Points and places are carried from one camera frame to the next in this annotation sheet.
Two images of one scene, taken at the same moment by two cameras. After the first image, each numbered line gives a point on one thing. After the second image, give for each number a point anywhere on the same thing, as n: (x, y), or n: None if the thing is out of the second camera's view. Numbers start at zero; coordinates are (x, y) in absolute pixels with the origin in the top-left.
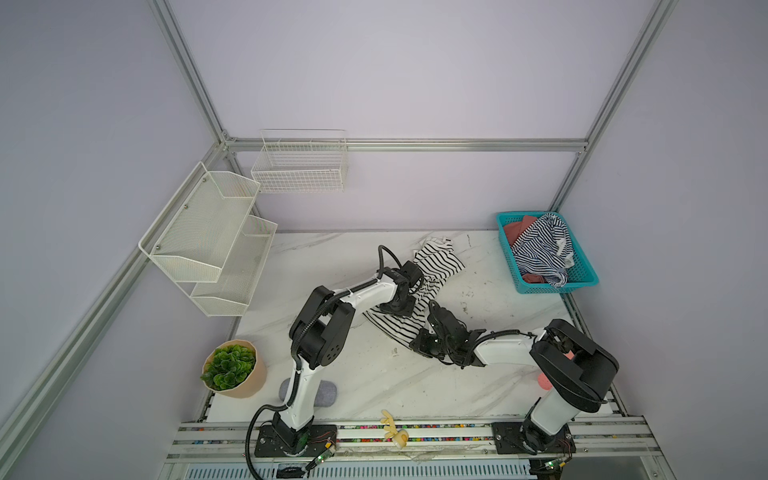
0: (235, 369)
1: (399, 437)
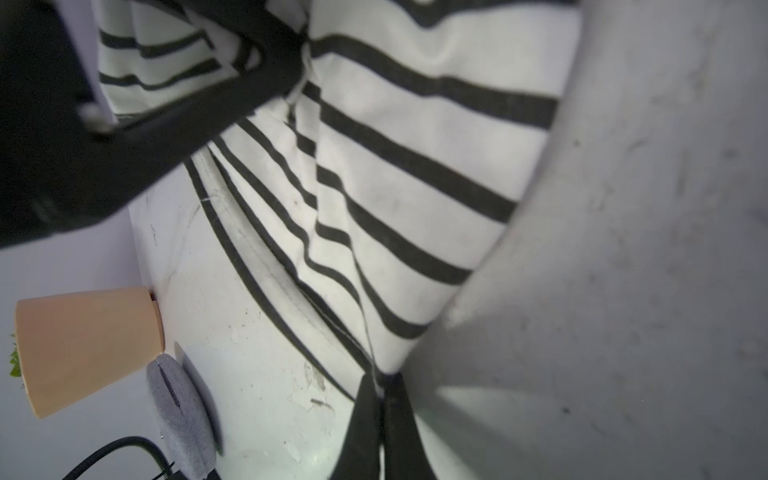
0: (69, 349)
1: None
